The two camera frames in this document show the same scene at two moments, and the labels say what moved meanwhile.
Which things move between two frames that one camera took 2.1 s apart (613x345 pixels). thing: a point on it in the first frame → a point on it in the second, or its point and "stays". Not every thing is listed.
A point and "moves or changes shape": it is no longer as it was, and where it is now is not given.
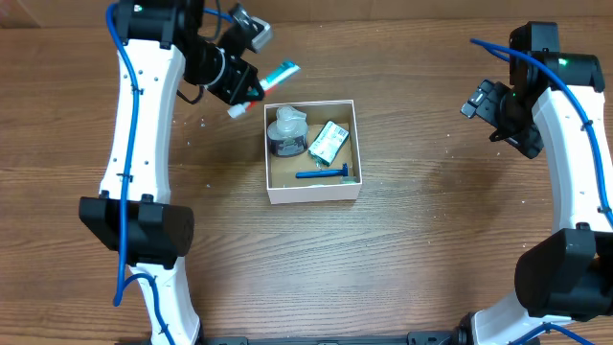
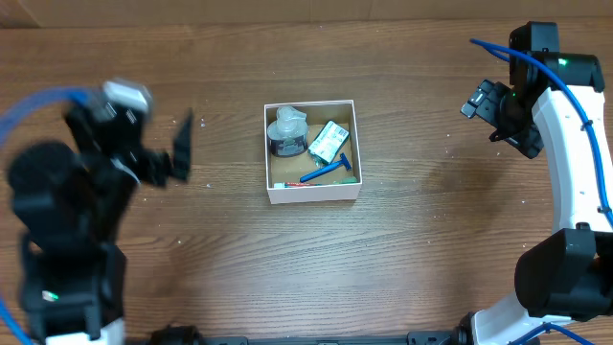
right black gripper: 530,144 stays
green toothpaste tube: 280,74 → 283,185
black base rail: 460,335 stays
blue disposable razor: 313,173 moves or changes shape
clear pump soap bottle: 288,134 stays
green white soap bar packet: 328,144 stays
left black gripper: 236,90 → 153,168
